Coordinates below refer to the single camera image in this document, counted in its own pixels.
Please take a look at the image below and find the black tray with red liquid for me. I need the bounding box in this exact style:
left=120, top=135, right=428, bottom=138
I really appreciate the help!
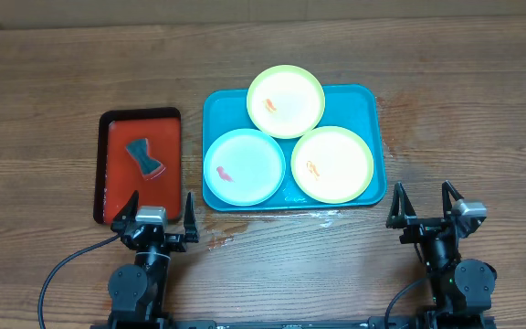
left=93, top=107, right=182, bottom=224

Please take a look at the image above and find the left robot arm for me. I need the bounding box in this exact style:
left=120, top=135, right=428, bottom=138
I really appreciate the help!
left=107, top=191, right=199, bottom=328

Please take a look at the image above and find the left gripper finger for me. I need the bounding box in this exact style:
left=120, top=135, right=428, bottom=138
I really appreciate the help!
left=112, top=190, right=139, bottom=224
left=184, top=192, right=197, bottom=236

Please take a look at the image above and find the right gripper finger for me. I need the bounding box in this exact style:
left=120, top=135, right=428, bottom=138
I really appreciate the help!
left=385, top=182, right=416, bottom=228
left=442, top=180, right=463, bottom=215

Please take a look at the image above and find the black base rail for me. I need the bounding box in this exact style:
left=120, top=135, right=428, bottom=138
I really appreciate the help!
left=89, top=314, right=497, bottom=329

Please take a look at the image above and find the yellow-green plate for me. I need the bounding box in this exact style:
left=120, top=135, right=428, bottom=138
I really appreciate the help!
left=290, top=126, right=374, bottom=204
left=246, top=65, right=326, bottom=139

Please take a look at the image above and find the light blue plate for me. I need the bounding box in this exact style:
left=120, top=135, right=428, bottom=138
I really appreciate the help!
left=203, top=128, right=287, bottom=207

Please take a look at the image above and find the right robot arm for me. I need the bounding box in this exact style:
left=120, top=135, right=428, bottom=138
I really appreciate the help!
left=383, top=181, right=498, bottom=328

